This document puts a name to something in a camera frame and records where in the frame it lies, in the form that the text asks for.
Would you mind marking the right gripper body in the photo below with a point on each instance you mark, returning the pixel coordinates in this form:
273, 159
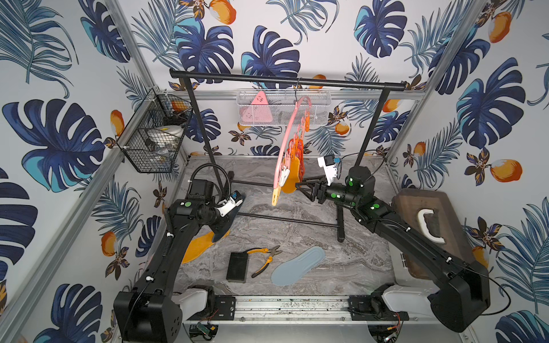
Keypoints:
326, 193

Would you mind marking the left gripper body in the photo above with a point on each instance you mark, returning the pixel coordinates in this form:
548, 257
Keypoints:
220, 219

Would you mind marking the orange insole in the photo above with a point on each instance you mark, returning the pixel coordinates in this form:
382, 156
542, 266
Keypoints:
291, 176

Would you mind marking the beige yellow-edged insole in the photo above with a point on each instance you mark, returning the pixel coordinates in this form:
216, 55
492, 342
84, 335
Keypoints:
197, 247

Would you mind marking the light blue insole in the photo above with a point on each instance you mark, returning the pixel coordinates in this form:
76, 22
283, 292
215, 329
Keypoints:
290, 272

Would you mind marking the red patterned insole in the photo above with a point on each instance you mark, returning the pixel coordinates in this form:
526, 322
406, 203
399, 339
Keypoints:
297, 152

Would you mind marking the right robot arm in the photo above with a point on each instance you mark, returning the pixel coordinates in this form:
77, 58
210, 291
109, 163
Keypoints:
463, 287

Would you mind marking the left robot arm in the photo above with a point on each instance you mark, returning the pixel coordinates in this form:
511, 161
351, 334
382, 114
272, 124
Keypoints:
150, 312

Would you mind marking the pink clip hanger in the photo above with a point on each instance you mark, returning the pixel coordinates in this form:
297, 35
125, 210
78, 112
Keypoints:
299, 123

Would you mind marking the yellow clothes peg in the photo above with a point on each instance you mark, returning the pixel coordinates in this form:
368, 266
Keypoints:
276, 196

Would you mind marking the small black box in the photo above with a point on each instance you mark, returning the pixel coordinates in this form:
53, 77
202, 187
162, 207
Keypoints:
237, 267

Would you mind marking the white bowl in basket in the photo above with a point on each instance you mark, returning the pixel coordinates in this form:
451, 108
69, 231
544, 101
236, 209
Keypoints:
160, 137

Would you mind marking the pink triangle item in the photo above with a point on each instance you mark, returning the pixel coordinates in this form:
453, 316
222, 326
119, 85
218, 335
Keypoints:
258, 111

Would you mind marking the brown plastic toolbox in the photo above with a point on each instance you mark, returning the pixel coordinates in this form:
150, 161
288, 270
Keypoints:
432, 215

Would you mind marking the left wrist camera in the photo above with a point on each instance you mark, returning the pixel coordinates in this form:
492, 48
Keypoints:
233, 201

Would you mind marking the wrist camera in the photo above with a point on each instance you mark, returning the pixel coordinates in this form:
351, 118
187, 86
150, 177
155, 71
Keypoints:
330, 165
233, 201

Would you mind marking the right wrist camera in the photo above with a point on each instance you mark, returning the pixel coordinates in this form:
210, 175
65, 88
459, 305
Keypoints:
330, 165

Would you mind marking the yellow handled pliers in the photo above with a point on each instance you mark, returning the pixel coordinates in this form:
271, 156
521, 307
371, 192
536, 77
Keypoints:
270, 252

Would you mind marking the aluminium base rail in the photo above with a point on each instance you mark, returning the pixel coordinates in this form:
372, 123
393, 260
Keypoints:
297, 310

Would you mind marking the clear wall shelf basket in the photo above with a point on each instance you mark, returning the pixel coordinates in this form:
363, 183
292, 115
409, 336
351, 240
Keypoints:
282, 104

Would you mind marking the black wire basket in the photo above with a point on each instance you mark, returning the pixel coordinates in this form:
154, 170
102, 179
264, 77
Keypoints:
155, 110

